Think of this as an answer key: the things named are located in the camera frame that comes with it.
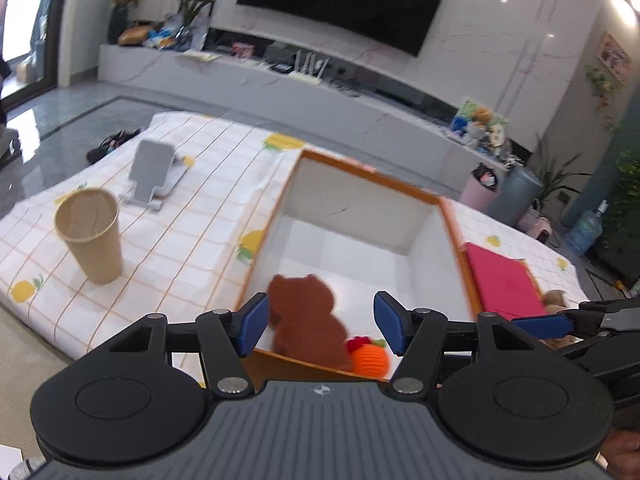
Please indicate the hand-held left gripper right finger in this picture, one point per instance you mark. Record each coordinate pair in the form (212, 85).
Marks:
(390, 320)

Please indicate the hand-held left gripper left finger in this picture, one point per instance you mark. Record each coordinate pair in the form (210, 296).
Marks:
(252, 322)

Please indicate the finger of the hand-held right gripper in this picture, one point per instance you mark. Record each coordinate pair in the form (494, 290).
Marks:
(542, 325)

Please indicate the tan knitted plush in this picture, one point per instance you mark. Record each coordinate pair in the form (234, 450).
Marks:
(554, 300)

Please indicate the orange crocheted fruit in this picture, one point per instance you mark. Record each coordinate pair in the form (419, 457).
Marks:
(370, 359)

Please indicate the brown bear plush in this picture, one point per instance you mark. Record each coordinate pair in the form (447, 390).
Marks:
(307, 320)

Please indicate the orange cardboard box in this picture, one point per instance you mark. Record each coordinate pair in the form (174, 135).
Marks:
(345, 240)

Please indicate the person's right hand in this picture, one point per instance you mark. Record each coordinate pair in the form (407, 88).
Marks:
(625, 455)

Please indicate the red square box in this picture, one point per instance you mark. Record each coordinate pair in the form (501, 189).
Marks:
(502, 280)

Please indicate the pink bag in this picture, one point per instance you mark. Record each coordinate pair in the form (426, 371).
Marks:
(537, 222)

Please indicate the large water bottle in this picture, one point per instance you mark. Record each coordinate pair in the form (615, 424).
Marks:
(587, 232)

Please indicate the checked fruit print tablecloth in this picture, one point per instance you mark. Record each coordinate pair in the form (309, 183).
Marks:
(200, 220)

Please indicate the grey trash bin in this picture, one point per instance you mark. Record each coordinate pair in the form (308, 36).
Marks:
(517, 195)

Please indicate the pink trash bin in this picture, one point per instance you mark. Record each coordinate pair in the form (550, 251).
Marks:
(475, 197)

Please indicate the tall leafy plant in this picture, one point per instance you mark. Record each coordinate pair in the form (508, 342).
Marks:
(555, 175)

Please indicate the white phone stand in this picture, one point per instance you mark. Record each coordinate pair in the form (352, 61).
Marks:
(167, 187)

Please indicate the brown paper cup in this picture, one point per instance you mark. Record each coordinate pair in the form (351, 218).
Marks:
(92, 245)

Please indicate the pile of toys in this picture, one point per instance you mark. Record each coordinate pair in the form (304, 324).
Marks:
(480, 127)

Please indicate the small teddy bear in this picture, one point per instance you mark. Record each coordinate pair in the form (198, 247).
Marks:
(482, 115)

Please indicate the grey marble television cabinet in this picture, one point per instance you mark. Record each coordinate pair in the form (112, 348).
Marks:
(300, 105)

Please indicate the dark shoes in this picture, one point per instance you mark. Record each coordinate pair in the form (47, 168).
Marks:
(110, 145)

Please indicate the hanging green vine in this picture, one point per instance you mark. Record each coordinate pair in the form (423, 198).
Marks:
(600, 85)

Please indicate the white router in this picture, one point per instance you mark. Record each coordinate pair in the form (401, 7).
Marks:
(307, 76)

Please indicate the black set-top box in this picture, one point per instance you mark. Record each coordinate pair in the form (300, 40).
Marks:
(280, 67)

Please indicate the paper sheet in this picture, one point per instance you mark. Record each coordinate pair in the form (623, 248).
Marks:
(200, 56)

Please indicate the small pink box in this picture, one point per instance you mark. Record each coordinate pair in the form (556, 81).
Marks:
(242, 50)

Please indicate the clear plastic bag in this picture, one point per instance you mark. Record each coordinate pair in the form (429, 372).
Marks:
(199, 35)

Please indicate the pile of snack bags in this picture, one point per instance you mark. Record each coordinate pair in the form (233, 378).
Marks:
(167, 36)

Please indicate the brown bread loaf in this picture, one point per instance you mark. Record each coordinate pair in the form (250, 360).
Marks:
(132, 35)

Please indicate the green potted plant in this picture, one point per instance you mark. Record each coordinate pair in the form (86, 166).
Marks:
(195, 2)

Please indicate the dark vase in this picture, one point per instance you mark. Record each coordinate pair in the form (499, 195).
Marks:
(117, 25)

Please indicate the glass sliding door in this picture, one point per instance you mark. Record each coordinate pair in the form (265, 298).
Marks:
(25, 20)

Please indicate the framed wall picture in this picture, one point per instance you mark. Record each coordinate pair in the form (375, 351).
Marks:
(615, 57)

